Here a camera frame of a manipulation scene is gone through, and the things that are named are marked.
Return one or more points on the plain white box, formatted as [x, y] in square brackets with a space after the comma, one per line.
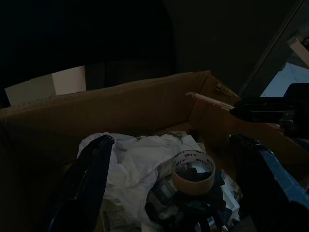
[70, 81]

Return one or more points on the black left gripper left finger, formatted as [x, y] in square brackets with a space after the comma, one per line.
[89, 181]

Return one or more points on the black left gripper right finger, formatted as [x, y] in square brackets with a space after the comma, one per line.
[260, 181]

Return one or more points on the white crumpled plastic bag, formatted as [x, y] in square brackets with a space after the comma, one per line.
[140, 164]

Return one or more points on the large brown cardboard box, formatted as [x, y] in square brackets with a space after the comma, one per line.
[120, 108]

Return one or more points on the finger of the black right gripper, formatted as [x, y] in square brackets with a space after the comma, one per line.
[265, 114]
[265, 102]

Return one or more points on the beige tape roll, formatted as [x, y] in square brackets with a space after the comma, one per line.
[190, 187]

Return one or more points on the thin white red-tipped stick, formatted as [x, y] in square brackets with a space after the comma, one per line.
[207, 99]

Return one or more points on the grey metal door frame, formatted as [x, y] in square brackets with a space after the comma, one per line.
[270, 48]

